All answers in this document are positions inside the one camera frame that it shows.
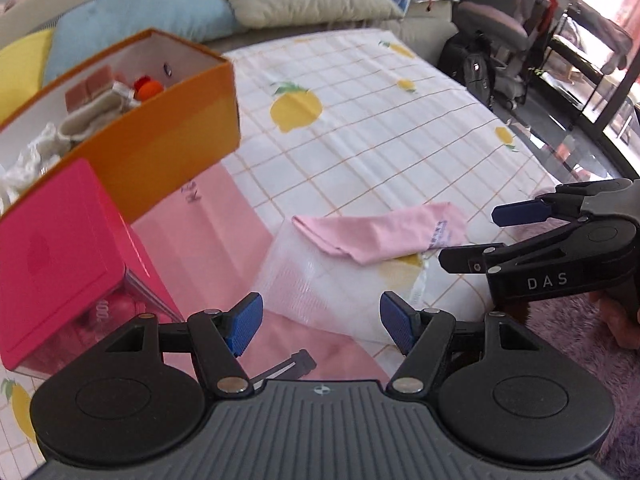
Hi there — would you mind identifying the red lidded candy box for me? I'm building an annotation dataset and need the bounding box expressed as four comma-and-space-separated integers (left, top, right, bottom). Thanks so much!
1, 160, 183, 377

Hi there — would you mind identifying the black metal shelf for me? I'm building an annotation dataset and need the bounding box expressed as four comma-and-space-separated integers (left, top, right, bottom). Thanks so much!
537, 0, 636, 130

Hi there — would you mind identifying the pink cloth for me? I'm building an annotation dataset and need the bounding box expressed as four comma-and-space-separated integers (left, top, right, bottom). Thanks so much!
292, 203, 466, 266

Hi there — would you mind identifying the silver white wrapping bundle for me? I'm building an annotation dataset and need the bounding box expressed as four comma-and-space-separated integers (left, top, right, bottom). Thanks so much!
112, 81, 141, 110

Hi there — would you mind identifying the orange crochet fruit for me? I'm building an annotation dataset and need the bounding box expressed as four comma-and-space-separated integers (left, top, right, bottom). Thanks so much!
132, 75, 165, 102

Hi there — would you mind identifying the white tissue paper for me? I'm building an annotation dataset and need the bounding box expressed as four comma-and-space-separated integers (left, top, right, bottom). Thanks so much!
1, 122, 68, 214

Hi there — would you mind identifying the white gauze cloth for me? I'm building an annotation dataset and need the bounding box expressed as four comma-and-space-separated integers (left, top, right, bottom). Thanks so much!
253, 221, 430, 344

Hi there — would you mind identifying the black backpack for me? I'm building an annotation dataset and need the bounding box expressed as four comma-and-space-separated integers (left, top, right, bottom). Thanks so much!
436, 32, 496, 110

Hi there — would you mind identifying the yellow pillow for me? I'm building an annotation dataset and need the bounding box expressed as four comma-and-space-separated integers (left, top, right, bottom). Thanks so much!
0, 28, 54, 122

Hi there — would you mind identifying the orange cardboard box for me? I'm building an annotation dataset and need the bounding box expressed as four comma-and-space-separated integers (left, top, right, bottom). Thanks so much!
1, 29, 241, 223

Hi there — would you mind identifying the round cream cloth pad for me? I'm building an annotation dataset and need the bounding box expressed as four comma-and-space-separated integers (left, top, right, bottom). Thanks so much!
58, 90, 127, 148

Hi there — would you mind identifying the pink plush on sofa back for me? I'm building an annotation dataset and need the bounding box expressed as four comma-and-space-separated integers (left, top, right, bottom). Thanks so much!
0, 0, 24, 14

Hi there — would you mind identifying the pink office chair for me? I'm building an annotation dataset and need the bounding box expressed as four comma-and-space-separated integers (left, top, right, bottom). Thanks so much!
454, 0, 544, 110

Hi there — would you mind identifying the person right hand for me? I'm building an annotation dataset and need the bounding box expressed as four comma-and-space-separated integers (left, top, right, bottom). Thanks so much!
588, 292, 640, 351

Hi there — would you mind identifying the purple fluffy rug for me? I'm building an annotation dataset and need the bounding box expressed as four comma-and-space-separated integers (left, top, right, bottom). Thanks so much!
527, 294, 639, 479

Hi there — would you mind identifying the blue pillow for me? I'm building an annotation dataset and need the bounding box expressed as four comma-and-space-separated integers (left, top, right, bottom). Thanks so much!
42, 0, 241, 84

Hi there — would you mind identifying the brown bear sponge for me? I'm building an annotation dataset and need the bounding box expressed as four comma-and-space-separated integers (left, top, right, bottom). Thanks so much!
65, 65, 115, 113

